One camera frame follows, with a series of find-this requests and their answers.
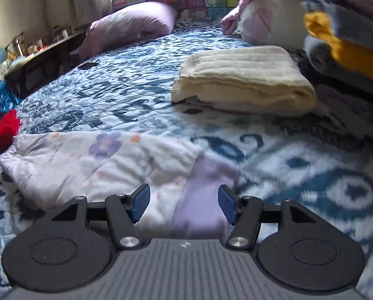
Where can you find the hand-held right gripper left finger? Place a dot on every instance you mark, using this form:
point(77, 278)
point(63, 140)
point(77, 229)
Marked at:
point(140, 200)

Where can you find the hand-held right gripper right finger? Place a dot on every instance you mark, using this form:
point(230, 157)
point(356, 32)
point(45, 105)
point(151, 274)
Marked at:
point(227, 200)

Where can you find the floral white garment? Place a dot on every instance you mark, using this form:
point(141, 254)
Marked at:
point(89, 162)

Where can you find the blue patterned quilt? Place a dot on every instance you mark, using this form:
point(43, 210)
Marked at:
point(136, 100)

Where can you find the folded cream towel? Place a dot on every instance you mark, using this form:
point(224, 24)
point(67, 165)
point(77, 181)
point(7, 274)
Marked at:
point(246, 78)

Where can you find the red knitted cloth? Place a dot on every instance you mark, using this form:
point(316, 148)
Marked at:
point(0, 131)

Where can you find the blue bag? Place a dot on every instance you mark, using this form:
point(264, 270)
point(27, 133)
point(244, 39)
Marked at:
point(5, 95)

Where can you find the lilac pillow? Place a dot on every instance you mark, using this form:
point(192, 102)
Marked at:
point(130, 25)

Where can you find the cluttered side table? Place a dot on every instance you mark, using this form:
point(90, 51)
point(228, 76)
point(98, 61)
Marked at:
point(30, 53)

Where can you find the pink and white bundle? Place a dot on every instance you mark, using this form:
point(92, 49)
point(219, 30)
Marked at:
point(264, 12)

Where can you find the grey folded cloth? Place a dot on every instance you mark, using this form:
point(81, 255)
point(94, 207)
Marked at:
point(352, 22)

